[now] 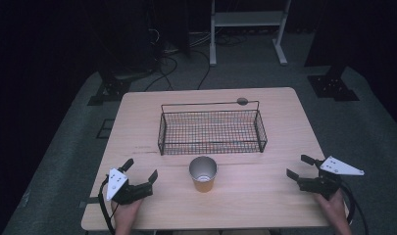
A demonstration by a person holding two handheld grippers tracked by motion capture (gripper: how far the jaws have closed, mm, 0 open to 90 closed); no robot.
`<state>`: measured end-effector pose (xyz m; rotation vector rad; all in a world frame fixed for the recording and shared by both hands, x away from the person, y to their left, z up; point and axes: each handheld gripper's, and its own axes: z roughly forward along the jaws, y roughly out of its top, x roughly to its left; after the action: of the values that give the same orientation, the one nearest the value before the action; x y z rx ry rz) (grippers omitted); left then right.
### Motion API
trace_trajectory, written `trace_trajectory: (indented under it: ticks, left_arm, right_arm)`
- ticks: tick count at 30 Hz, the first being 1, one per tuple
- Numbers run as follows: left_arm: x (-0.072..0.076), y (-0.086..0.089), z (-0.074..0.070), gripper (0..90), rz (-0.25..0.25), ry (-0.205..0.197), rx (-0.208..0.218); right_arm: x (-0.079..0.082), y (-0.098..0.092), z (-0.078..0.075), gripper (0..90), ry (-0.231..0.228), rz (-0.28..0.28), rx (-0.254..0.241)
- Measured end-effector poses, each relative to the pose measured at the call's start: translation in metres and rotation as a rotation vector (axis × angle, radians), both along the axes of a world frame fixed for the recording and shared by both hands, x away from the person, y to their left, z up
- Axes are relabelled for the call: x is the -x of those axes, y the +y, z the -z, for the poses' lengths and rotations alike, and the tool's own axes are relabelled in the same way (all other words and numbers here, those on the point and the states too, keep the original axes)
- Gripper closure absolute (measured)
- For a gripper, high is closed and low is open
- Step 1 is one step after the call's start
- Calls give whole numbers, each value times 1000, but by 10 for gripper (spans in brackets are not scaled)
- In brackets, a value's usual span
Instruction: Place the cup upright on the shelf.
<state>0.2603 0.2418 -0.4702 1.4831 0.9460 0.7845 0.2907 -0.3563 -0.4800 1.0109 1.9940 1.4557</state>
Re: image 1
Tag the person's left hand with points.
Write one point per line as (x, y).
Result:
(124, 215)

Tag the white metal stand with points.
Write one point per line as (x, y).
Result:
(248, 19)

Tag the black stand with base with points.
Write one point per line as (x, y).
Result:
(333, 86)
(116, 86)

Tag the person's right hand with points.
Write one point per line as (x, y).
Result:
(336, 210)

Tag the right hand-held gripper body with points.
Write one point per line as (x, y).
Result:
(323, 185)

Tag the black square floor frame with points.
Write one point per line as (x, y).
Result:
(105, 129)

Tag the grey oval tag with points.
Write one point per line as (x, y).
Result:
(242, 101)

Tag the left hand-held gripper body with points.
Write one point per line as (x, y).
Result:
(134, 192)

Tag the grey tape strip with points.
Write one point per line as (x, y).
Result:
(88, 202)

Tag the metal cup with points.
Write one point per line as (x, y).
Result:
(203, 178)

